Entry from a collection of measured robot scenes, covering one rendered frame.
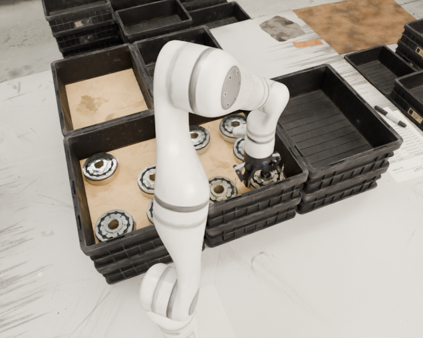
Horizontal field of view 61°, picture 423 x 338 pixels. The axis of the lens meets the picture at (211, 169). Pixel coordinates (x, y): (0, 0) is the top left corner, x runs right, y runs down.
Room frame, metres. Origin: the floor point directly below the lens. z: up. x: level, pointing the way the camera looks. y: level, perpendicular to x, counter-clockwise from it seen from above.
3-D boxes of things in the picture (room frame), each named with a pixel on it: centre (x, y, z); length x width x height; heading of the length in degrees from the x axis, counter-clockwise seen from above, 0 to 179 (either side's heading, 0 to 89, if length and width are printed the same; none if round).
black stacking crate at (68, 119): (0.98, 0.35, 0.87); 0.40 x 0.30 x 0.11; 18
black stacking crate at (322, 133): (0.78, -0.34, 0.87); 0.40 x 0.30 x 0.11; 18
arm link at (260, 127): (0.59, -0.13, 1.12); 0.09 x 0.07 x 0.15; 56
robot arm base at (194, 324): (0.24, 0.10, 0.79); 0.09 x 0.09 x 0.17; 8
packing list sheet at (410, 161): (0.84, -0.67, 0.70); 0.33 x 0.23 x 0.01; 19
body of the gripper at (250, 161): (0.60, -0.12, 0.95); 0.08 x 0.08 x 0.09
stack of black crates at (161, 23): (2.03, 0.29, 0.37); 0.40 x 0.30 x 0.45; 109
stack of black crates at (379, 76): (1.69, -1.04, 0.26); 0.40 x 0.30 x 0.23; 19
